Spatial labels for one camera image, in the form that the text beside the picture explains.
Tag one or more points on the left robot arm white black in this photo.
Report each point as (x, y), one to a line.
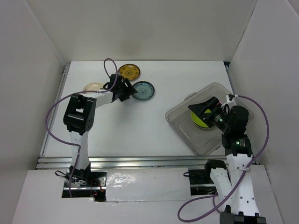
(79, 119)

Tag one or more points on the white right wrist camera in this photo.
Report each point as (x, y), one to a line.
(230, 102)

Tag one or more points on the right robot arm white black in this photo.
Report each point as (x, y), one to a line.
(233, 181)

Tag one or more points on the large blue patterned plate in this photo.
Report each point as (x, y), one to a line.
(145, 90)

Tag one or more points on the yellow patterned plate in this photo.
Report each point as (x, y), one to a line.
(130, 71)

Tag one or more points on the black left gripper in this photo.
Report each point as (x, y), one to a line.
(130, 90)

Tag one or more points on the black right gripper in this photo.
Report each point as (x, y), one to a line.
(200, 108)

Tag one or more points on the clear plastic bin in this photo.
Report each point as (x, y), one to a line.
(202, 142)

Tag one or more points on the lime green plate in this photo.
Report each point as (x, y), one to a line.
(197, 120)

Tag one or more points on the cream plate with dark patch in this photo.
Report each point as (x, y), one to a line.
(95, 86)

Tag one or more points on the white front cover panel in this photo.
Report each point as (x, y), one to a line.
(147, 184)

